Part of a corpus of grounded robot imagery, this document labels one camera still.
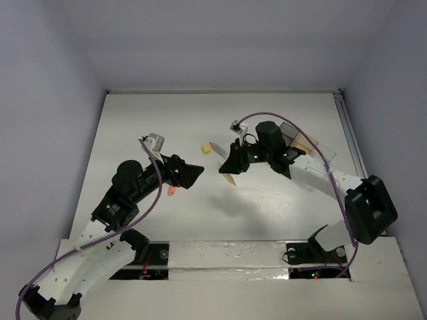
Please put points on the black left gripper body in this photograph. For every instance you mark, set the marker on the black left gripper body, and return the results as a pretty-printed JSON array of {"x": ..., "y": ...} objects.
[{"x": 177, "y": 170}]

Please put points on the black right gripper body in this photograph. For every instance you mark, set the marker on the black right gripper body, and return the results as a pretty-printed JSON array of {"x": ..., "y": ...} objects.
[{"x": 256, "y": 153}]

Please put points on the yellow highlighter pen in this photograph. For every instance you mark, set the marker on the yellow highlighter pen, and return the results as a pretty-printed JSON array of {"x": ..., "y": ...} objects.
[{"x": 229, "y": 178}]

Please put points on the orange highlighter cap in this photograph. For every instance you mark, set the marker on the orange highlighter cap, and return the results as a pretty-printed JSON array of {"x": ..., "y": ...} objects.
[{"x": 171, "y": 190}]

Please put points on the clear orange-tipped highlighter pen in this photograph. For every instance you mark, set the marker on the clear orange-tipped highlighter pen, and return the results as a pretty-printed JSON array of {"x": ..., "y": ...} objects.
[{"x": 219, "y": 150}]

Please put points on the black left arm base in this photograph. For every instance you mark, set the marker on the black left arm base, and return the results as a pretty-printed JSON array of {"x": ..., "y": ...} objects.
[{"x": 150, "y": 259}]

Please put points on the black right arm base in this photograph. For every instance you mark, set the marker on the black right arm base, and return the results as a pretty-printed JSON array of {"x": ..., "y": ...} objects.
[{"x": 308, "y": 260}]

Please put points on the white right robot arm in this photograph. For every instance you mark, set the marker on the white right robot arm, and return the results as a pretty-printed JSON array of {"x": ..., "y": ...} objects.
[{"x": 367, "y": 208}]

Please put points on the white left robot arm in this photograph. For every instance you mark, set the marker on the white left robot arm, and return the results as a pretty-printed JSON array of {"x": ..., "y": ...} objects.
[{"x": 108, "y": 242}]

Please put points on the yellow eraser block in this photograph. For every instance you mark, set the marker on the yellow eraser block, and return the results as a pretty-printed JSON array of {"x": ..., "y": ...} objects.
[{"x": 205, "y": 149}]

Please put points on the smoky grey plastic container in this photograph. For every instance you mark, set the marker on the smoky grey plastic container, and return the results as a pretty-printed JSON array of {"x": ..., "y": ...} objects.
[{"x": 289, "y": 134}]

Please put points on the clear plastic container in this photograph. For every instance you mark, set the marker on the clear plastic container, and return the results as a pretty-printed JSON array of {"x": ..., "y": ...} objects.
[{"x": 328, "y": 153}]

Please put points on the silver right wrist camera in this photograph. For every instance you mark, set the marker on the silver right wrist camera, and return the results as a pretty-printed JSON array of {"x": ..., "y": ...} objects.
[{"x": 240, "y": 129}]

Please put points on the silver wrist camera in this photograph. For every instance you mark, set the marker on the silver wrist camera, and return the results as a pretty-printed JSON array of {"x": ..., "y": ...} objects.
[
  {"x": 153, "y": 143},
  {"x": 240, "y": 129}
]

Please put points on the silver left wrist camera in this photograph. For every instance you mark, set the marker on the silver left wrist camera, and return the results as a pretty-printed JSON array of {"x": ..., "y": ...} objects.
[{"x": 153, "y": 143}]

